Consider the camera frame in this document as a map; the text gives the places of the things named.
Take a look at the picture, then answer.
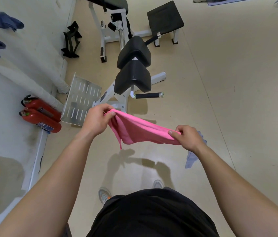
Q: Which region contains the person's right hand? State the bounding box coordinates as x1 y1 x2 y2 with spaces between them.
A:
168 125 205 153

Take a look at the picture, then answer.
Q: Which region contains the person's left hand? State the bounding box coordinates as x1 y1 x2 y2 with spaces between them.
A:
82 104 117 139

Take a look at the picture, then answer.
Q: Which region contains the pink towel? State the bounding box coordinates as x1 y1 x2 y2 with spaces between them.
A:
104 109 182 150

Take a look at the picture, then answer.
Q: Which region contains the person's right forearm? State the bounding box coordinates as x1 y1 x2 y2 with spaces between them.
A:
193 145 278 237

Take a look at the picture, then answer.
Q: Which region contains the person's left forearm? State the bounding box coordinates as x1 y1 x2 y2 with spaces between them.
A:
0 132 96 237

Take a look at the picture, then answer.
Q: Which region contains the light blue cloth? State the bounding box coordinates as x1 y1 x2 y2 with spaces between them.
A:
185 131 207 169

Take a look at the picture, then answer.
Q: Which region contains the perforated metal foot plate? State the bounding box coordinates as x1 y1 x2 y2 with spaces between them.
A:
61 72 102 127

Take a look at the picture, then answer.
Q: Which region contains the black bench pad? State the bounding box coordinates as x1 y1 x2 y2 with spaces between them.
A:
117 36 152 70
114 60 152 95

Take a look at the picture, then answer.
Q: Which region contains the red fire extinguisher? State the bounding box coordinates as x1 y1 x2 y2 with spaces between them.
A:
21 95 62 123
19 108 62 134

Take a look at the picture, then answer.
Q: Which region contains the grey left sneaker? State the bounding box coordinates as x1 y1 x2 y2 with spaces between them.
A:
98 187 112 205

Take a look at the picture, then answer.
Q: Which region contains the black shirt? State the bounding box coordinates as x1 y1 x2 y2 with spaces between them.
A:
86 187 220 237

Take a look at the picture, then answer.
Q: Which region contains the black metal rack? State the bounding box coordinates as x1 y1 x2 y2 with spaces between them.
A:
61 21 83 58

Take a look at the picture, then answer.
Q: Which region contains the white insulated pipe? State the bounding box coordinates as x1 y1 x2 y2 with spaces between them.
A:
0 62 71 113

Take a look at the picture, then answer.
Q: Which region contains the black square machine pad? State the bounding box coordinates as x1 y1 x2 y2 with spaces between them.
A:
147 0 185 36

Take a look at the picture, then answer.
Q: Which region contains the dark machine seat pad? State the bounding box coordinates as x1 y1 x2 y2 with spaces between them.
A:
79 0 129 15

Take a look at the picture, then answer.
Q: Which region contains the grey floor mat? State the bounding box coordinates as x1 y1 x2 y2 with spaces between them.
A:
207 0 266 7

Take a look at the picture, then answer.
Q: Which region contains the white back extension bench frame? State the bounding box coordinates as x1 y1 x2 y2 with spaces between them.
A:
92 71 167 114

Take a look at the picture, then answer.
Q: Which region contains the black foam handle grip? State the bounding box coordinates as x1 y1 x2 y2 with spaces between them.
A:
134 92 165 100

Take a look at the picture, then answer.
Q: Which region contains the white gym machine frame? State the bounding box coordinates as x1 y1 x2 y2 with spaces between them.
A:
88 1 180 63

